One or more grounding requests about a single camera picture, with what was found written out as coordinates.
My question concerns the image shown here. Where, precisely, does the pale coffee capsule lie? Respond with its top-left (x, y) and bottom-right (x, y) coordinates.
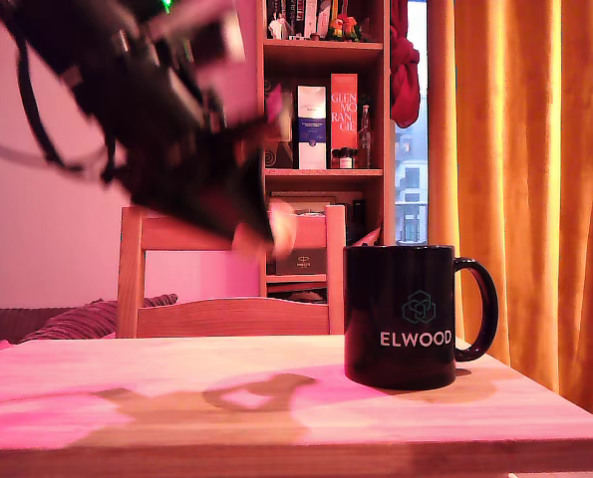
top-left (230, 197), bottom-right (298, 260)

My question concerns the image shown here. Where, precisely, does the dark spiral print box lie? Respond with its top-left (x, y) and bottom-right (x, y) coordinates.
top-left (263, 79), bottom-right (295, 169)

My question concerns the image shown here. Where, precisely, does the wooden bookshelf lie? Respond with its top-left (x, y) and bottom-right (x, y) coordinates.
top-left (254, 0), bottom-right (396, 305)

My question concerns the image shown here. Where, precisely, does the black Parker box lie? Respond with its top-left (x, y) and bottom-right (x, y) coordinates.
top-left (273, 247), bottom-right (328, 277)

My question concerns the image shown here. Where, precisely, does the white and blue box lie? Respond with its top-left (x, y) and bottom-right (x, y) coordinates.
top-left (296, 85), bottom-right (328, 170)

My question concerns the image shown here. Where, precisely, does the black upright box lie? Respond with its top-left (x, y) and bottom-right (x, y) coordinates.
top-left (350, 198), bottom-right (368, 246)

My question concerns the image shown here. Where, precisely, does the clear glass bottle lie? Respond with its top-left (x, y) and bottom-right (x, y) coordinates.
top-left (356, 104), bottom-right (375, 169)

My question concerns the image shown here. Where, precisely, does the wooden chair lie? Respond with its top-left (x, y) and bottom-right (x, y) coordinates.
top-left (116, 204), bottom-right (347, 340)

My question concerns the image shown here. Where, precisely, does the red Glenmorangie box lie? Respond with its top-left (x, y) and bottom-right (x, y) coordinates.
top-left (330, 73), bottom-right (359, 153)

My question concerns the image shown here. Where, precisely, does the black mug with Elwood print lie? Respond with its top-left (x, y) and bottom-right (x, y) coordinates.
top-left (343, 243), bottom-right (499, 391)

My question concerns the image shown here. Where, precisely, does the white figurine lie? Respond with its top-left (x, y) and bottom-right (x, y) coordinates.
top-left (267, 12), bottom-right (292, 41)

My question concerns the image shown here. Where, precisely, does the red knotted curtain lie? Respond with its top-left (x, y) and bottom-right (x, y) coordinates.
top-left (388, 0), bottom-right (421, 129)

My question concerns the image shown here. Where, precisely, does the white book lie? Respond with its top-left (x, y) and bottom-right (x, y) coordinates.
top-left (303, 0), bottom-right (320, 39)

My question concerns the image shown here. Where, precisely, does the colourful figurine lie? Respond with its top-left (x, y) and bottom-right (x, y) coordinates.
top-left (324, 13), bottom-right (364, 43)

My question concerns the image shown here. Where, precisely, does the dark sofa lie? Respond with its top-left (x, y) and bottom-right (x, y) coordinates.
top-left (0, 307), bottom-right (77, 348)

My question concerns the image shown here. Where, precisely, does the orange curtain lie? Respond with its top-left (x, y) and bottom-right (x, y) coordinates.
top-left (427, 0), bottom-right (593, 425)

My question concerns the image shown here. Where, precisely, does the thick black cable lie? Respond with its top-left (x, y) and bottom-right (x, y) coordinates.
top-left (101, 133), bottom-right (128, 185)
top-left (15, 37), bottom-right (88, 174)

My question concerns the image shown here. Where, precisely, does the striped corduroy cushion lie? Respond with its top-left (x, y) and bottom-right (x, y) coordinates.
top-left (18, 293), bottom-right (179, 345)

